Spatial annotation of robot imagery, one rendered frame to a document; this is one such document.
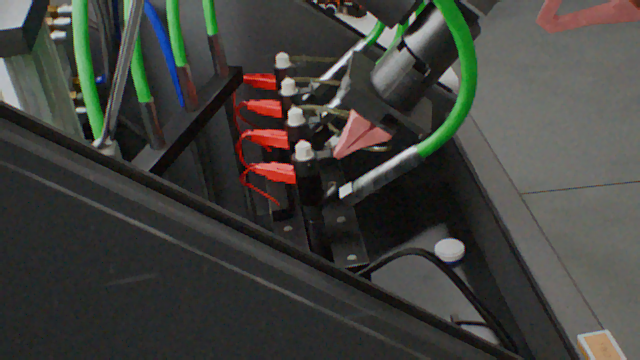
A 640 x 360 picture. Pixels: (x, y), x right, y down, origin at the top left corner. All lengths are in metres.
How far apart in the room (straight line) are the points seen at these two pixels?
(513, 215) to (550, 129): 2.08
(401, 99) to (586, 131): 2.29
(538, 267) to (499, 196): 0.15
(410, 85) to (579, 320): 0.29
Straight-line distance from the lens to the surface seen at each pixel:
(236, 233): 0.58
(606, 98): 3.35
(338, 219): 1.04
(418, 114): 0.90
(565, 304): 0.96
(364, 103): 0.87
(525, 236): 1.04
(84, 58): 0.88
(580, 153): 3.02
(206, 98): 1.10
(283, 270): 0.58
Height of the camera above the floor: 1.57
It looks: 32 degrees down
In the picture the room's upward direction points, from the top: 9 degrees counter-clockwise
